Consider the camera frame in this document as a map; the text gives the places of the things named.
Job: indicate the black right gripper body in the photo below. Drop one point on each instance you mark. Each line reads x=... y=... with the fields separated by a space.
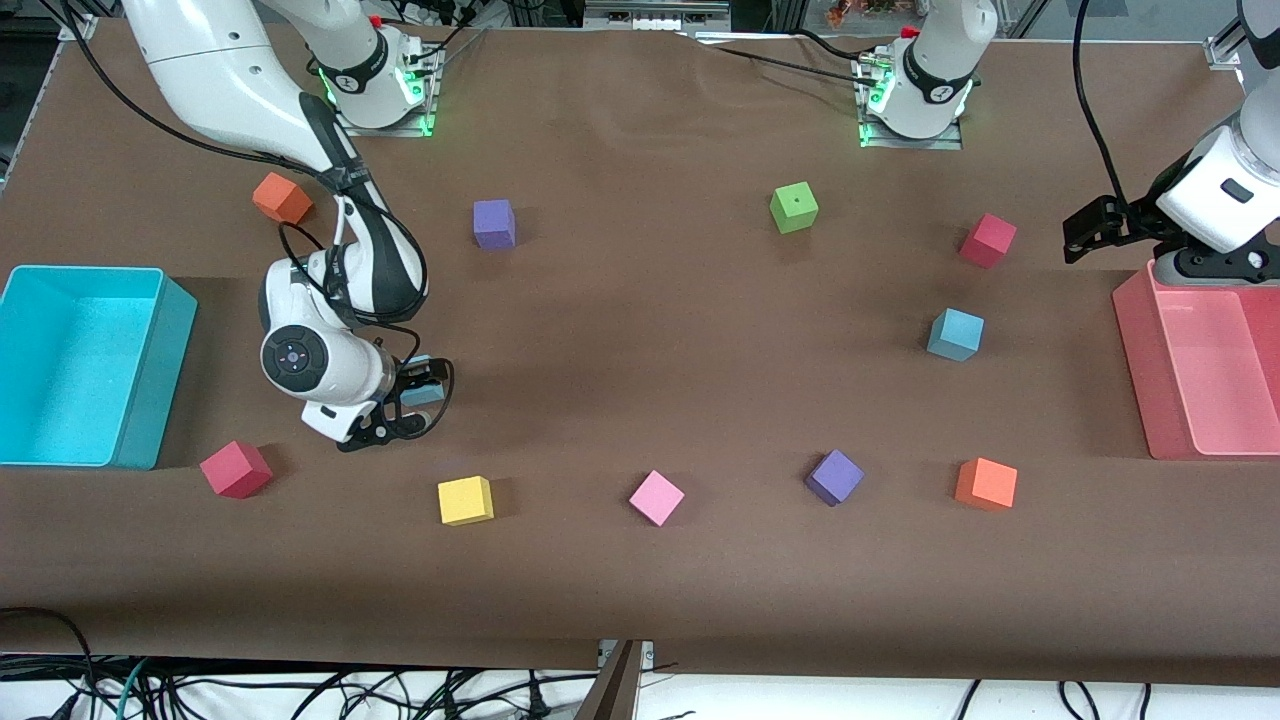
x=409 y=377

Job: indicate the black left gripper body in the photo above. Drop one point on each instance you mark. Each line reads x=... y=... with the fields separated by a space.
x=1134 y=221

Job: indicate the light blue foam block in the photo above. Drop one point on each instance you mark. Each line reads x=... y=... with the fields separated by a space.
x=425 y=394
x=955 y=333

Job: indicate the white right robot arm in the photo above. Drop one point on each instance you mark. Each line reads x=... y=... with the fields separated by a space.
x=220 y=80

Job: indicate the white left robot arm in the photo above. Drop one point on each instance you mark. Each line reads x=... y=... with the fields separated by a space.
x=935 y=60

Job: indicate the red foam block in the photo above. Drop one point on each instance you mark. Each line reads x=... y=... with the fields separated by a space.
x=235 y=468
x=988 y=240

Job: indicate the yellow foam block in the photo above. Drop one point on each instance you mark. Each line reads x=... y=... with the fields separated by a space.
x=465 y=498

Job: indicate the purple foam block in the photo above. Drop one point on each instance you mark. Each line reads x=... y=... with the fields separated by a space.
x=494 y=222
x=834 y=476

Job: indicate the pink plastic bin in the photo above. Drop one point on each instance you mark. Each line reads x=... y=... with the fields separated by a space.
x=1210 y=380

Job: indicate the orange foam block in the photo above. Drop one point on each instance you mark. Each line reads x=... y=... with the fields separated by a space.
x=280 y=198
x=986 y=483

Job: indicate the pink foam block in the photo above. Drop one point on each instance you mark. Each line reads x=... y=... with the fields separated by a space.
x=656 y=497

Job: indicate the brown table cover sheet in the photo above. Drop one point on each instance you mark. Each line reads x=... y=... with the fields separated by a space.
x=640 y=580

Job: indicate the green foam block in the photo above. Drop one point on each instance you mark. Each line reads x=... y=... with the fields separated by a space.
x=794 y=207

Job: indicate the cyan plastic bin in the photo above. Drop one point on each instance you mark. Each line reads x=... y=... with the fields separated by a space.
x=70 y=380

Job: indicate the brown table support bar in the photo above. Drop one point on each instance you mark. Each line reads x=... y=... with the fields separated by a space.
x=612 y=690

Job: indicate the grey background device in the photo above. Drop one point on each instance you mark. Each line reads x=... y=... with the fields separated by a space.
x=655 y=12

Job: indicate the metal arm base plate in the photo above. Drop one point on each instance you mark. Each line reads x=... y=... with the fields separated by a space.
x=400 y=130
x=945 y=143

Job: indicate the aluminium frame profile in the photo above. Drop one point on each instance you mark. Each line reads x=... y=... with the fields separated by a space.
x=1225 y=45

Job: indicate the metal table bracket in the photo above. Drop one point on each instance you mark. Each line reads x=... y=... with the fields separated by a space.
x=648 y=655

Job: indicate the aluminium frame corner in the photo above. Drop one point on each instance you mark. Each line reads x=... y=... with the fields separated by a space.
x=82 y=25

